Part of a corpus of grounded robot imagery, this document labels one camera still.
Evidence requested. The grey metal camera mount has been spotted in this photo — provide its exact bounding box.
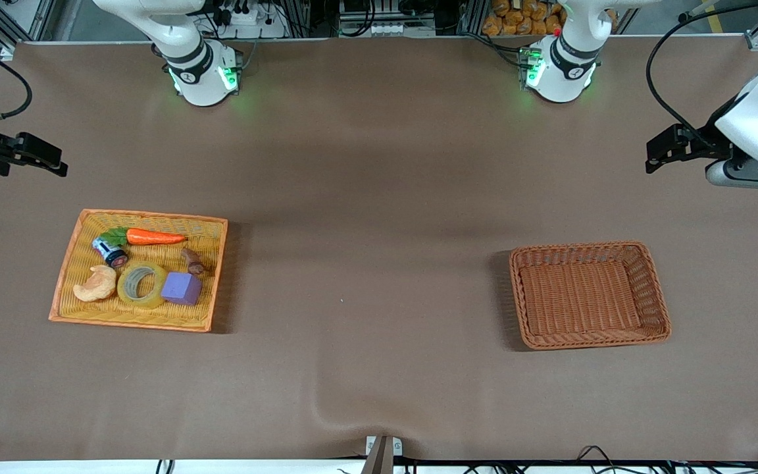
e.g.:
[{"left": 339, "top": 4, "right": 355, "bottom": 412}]
[{"left": 361, "top": 434, "right": 403, "bottom": 474}]

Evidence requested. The brown wicker basket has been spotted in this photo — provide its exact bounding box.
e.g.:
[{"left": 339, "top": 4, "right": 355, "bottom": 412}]
[{"left": 509, "top": 241, "right": 672, "bottom": 350}]

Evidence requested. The yellow packing tape roll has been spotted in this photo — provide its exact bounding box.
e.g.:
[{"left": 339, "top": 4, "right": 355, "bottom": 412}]
[{"left": 116, "top": 261, "right": 169, "bottom": 309}]

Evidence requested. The bag of orange buns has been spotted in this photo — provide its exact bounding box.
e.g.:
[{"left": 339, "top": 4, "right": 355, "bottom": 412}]
[{"left": 482, "top": 0, "right": 617, "bottom": 37}]

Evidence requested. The purple cube block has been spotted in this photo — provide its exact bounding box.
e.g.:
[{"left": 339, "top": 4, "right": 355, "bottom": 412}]
[{"left": 160, "top": 271, "right": 203, "bottom": 306}]

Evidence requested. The table cover cloth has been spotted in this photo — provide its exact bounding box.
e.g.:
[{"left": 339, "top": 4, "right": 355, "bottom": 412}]
[{"left": 0, "top": 36, "right": 758, "bottom": 461}]

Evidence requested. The yellow woven tray orange rim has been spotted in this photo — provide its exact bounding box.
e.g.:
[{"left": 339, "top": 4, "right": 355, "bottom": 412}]
[{"left": 48, "top": 209, "right": 229, "bottom": 333}]

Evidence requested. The orange toy carrot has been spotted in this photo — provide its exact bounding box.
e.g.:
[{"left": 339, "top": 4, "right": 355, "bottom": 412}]
[{"left": 99, "top": 226, "right": 189, "bottom": 247}]

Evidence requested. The toy croissant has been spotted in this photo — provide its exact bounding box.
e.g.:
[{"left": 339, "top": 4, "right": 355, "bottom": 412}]
[{"left": 72, "top": 265, "right": 118, "bottom": 303}]

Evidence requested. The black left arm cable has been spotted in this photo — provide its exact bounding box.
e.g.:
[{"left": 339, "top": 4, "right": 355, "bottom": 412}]
[{"left": 645, "top": 0, "right": 758, "bottom": 152}]

